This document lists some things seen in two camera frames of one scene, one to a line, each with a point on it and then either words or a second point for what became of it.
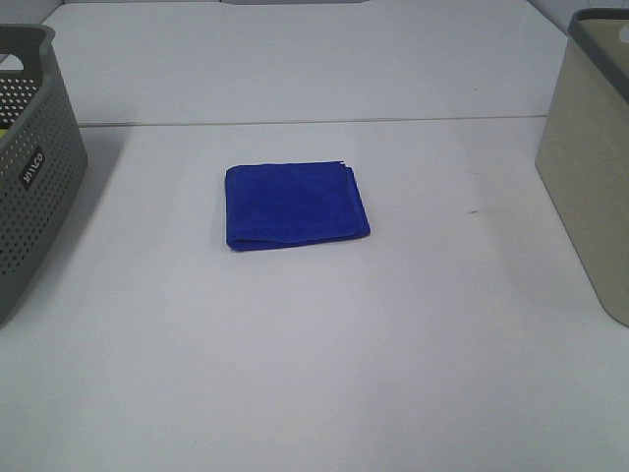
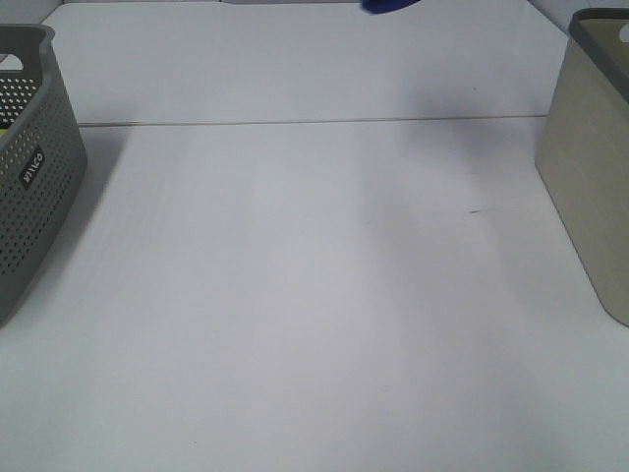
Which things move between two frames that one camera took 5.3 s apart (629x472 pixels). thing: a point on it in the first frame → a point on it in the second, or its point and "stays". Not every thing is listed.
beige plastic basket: (583, 153) stays
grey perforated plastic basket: (42, 159) stays
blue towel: (282, 205) → (385, 6)
